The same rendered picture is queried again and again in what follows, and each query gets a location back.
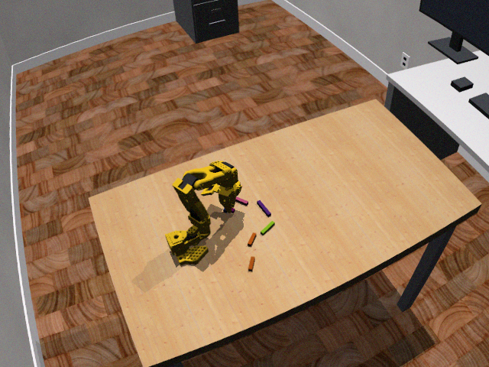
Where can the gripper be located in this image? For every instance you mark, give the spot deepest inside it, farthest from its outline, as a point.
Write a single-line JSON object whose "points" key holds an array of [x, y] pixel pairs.
{"points": [[227, 196]]}

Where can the lime green rod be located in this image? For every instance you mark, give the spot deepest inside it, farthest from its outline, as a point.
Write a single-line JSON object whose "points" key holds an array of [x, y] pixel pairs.
{"points": [[267, 228]]}

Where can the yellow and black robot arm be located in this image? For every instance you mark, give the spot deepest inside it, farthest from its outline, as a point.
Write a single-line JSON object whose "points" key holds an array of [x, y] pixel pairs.
{"points": [[218, 172]]}

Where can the dark purple rod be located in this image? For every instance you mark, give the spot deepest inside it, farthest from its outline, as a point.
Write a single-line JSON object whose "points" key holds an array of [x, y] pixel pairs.
{"points": [[263, 207]]}

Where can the pink rod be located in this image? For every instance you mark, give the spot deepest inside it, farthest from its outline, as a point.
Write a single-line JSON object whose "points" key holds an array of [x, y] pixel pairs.
{"points": [[239, 200]]}

